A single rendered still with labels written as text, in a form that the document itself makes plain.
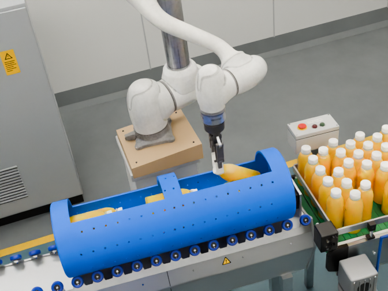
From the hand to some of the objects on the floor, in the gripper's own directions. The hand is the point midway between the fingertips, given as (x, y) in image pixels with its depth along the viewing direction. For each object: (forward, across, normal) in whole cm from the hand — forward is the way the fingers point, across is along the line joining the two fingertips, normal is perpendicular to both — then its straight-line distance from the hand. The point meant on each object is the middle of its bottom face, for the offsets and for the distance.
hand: (217, 163), depth 218 cm
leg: (+122, +13, +23) cm, 125 cm away
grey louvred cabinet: (+123, -151, -171) cm, 259 cm away
